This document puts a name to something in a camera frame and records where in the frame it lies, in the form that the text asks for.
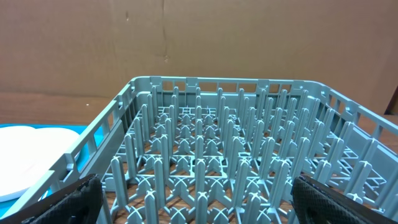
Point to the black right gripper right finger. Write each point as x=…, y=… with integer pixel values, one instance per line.
x=315, y=203

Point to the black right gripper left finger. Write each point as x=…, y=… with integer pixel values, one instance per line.
x=79, y=202

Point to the grey dishwasher rack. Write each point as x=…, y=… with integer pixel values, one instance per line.
x=212, y=150

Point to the small white cup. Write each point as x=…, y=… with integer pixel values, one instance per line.
x=27, y=153

